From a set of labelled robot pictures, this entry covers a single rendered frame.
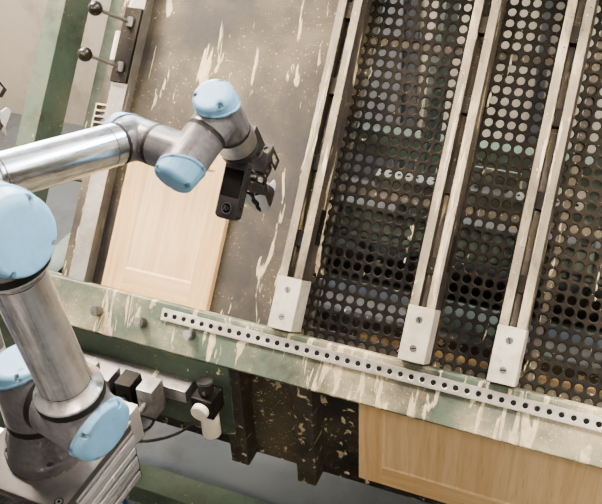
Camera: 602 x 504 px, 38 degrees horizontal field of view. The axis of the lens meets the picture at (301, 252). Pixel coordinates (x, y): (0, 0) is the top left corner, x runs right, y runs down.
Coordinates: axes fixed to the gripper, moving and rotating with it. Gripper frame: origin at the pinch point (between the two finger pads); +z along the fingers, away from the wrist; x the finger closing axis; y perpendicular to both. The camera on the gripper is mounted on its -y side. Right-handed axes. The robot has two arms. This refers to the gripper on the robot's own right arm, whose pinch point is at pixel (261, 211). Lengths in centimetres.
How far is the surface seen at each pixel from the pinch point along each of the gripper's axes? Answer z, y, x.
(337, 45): 11, 53, 4
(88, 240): 37, 0, 61
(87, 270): 41, -7, 60
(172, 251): 38, 3, 38
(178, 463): 131, -34, 56
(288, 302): 35.7, -4.1, 1.7
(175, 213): 35, 12, 39
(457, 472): 96, -18, -39
